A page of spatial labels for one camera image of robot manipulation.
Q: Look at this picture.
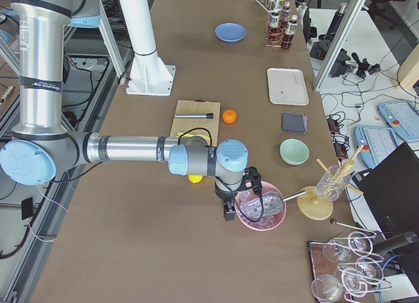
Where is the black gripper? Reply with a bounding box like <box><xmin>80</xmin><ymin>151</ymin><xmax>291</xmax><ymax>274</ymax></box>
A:
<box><xmin>215</xmin><ymin>183</ymin><xmax>236</xmax><ymax>221</ymax></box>

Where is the orange fruit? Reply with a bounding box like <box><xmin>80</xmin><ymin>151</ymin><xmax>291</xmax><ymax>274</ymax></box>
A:
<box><xmin>222</xmin><ymin>109</ymin><xmax>237</xmax><ymax>124</ymax></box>

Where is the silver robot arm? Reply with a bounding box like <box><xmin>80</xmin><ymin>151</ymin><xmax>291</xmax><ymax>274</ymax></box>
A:
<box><xmin>1</xmin><ymin>0</ymin><xmax>248</xmax><ymax>221</ymax></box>

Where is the blue round plate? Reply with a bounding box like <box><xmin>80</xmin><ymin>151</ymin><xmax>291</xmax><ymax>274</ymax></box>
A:
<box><xmin>214</xmin><ymin>22</ymin><xmax>247</xmax><ymax>43</ymax></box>

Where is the pink bowl with ice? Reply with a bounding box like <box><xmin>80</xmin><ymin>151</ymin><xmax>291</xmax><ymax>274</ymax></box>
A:
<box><xmin>234</xmin><ymin>181</ymin><xmax>287</xmax><ymax>232</ymax></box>

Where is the yellow lemon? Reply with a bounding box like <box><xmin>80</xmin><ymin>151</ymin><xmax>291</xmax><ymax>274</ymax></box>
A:
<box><xmin>188</xmin><ymin>175</ymin><xmax>204</xmax><ymax>184</ymax></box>

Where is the wooden cup tree stand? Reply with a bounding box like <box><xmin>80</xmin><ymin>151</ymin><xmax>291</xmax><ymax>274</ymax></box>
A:
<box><xmin>297</xmin><ymin>145</ymin><xmax>364</xmax><ymax>221</ymax></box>

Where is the mint green bowl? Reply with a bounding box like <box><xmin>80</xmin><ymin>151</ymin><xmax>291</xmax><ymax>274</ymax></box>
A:
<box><xmin>280</xmin><ymin>139</ymin><xmax>310</xmax><ymax>166</ymax></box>

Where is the wooden cutting board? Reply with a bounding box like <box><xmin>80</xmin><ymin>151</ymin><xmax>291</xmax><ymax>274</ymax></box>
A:
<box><xmin>170</xmin><ymin>100</ymin><xmax>221</xmax><ymax>145</ymax></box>

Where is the clear glass cup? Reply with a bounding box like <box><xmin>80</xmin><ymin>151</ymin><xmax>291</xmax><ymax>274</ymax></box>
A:
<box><xmin>316</xmin><ymin>166</ymin><xmax>350</xmax><ymax>201</ymax></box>

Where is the grey folded cloth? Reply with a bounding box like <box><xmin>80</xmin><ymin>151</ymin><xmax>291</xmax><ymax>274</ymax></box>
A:
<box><xmin>282</xmin><ymin>112</ymin><xmax>308</xmax><ymax>134</ymax></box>

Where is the clear wine glass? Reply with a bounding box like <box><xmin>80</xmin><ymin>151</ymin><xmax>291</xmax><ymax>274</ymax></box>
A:
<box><xmin>311</xmin><ymin>274</ymin><xmax>343</xmax><ymax>302</ymax></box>
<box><xmin>338</xmin><ymin>257</ymin><xmax>384</xmax><ymax>297</ymax></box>
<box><xmin>348</xmin><ymin>231</ymin><xmax>373</xmax><ymax>257</ymax></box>
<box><xmin>323</xmin><ymin>238</ymin><xmax>351</xmax><ymax>263</ymax></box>

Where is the wine glass rack tray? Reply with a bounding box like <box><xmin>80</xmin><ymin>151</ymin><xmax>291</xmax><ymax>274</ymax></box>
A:
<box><xmin>308</xmin><ymin>219</ymin><xmax>392</xmax><ymax>302</ymax></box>

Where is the cream plastic tray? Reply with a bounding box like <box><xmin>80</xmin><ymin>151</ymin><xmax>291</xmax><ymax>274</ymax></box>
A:
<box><xmin>267</xmin><ymin>68</ymin><xmax>309</xmax><ymax>106</ymax></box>

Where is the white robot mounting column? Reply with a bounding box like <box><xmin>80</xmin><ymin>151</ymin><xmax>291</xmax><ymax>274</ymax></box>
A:
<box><xmin>119</xmin><ymin>0</ymin><xmax>175</xmax><ymax>97</ymax></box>

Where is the black laptop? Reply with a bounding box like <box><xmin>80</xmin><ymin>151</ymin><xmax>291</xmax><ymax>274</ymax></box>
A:
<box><xmin>353</xmin><ymin>142</ymin><xmax>418</xmax><ymax>233</ymax></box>

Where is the blue teach pendant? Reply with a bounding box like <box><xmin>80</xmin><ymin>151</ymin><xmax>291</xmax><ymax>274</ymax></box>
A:
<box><xmin>377</xmin><ymin>100</ymin><xmax>418</xmax><ymax>142</ymax></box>
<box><xmin>354</xmin><ymin>125</ymin><xmax>401</xmax><ymax>168</ymax></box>

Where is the dark sauce bottle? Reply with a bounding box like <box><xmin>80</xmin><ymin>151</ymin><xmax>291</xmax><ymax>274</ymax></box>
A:
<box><xmin>281</xmin><ymin>15</ymin><xmax>298</xmax><ymax>49</ymax></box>
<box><xmin>268</xmin><ymin>9</ymin><xmax>280</xmax><ymax>39</ymax></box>
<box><xmin>280</xmin><ymin>1</ymin><xmax>291</xmax><ymax>29</ymax></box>

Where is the copper wire bottle rack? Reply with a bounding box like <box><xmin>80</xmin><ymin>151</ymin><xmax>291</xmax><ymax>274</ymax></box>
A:
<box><xmin>266</xmin><ymin>10</ymin><xmax>298</xmax><ymax>49</ymax></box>

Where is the aluminium frame post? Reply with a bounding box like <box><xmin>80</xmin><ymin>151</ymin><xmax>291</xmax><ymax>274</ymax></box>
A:
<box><xmin>313</xmin><ymin>0</ymin><xmax>365</xmax><ymax>92</ymax></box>

